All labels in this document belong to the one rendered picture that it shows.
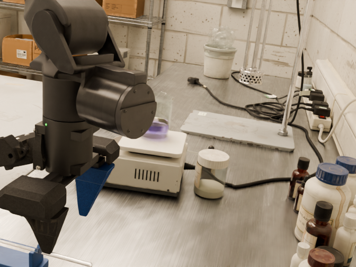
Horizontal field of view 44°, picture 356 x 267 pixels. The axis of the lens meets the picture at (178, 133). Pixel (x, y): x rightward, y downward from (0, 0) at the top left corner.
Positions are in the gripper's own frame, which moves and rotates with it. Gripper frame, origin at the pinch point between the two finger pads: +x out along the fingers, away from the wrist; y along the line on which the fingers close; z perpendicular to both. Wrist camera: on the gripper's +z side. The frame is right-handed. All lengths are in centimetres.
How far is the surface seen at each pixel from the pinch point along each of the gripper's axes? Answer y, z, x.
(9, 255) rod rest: -0.3, 8.6, 9.4
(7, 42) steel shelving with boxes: -231, 171, 27
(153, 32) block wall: -271, 76, 12
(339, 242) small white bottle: -18.8, -35.2, 6.9
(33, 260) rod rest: 1.1, 4.0, 7.9
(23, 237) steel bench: -6.0, 10.2, 10.4
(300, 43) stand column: -74, -25, -16
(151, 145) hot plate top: -29.2, -1.5, 1.6
